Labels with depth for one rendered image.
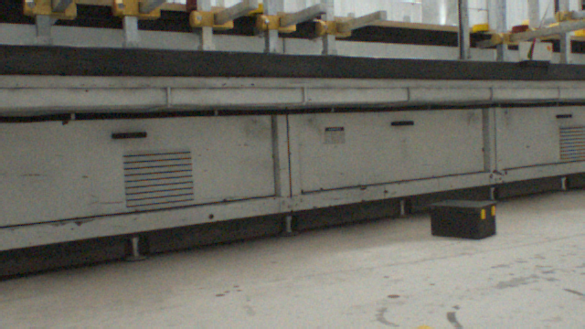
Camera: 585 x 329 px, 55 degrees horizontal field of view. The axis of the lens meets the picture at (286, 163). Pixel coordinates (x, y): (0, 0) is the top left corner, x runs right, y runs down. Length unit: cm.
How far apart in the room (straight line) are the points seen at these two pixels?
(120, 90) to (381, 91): 105
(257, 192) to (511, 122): 159
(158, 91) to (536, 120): 227
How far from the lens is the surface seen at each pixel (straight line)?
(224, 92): 194
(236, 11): 179
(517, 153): 333
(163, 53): 182
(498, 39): 284
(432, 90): 252
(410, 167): 274
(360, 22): 207
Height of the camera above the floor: 42
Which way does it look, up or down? 3 degrees down
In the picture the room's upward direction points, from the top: 3 degrees counter-clockwise
